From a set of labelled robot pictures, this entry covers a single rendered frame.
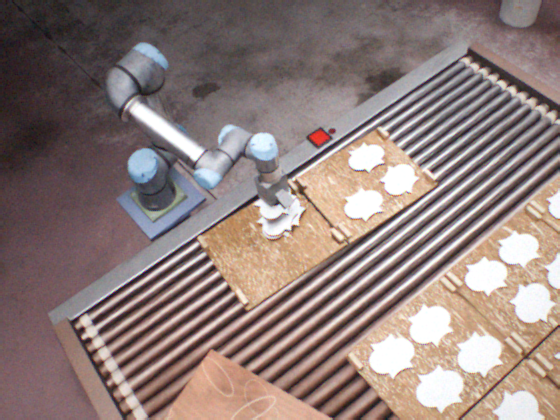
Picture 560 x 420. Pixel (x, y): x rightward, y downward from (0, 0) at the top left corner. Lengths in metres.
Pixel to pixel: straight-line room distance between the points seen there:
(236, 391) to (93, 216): 2.05
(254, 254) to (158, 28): 2.96
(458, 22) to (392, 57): 0.62
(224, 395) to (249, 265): 0.48
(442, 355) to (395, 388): 0.18
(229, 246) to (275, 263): 0.18
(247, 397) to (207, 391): 0.12
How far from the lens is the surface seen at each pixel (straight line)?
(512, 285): 1.88
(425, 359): 1.73
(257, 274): 1.85
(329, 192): 2.00
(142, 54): 1.75
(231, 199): 2.06
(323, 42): 4.08
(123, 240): 3.25
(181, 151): 1.62
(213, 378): 1.63
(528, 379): 1.77
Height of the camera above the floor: 2.56
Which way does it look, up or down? 55 degrees down
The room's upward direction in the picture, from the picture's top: 12 degrees counter-clockwise
